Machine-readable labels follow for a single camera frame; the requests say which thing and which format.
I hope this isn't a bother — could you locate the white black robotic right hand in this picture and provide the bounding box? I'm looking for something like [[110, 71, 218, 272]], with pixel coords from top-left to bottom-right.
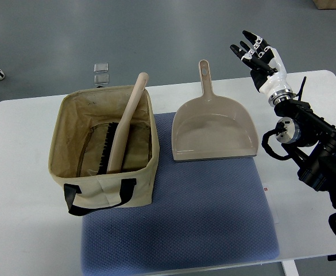
[[230, 30, 295, 107]]

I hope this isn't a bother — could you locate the pink hand broom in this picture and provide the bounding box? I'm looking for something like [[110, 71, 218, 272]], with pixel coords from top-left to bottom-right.
[[97, 72, 149, 175]]

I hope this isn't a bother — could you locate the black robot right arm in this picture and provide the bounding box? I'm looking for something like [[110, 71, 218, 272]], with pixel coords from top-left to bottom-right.
[[261, 88, 336, 236]]

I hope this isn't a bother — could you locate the yellow fabric bag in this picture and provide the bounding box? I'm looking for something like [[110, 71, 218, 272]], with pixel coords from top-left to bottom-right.
[[48, 86, 160, 216]]

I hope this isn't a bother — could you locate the beige plastic dustpan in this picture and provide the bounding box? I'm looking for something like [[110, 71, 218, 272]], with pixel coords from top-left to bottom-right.
[[171, 60, 258, 162]]

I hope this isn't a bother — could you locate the wooden box corner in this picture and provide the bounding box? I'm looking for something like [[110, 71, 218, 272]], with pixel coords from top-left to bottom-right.
[[313, 0, 336, 10]]

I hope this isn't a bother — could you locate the blue mesh cushion mat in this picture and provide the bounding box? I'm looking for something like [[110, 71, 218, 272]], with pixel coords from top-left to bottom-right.
[[81, 113, 279, 275]]

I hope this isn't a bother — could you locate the clear floor tile lower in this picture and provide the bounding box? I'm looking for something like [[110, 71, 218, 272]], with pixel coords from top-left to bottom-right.
[[94, 73, 109, 85]]

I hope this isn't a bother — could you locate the clear floor tile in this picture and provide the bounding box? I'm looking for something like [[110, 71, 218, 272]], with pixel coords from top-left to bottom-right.
[[94, 73, 109, 85], [94, 62, 109, 73]]

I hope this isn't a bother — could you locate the clear floor tile upper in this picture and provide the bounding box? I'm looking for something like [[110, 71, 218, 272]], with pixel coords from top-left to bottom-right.
[[94, 62, 109, 73]]

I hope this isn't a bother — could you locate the white table leg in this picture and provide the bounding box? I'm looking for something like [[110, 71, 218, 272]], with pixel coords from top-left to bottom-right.
[[281, 260, 299, 276]]

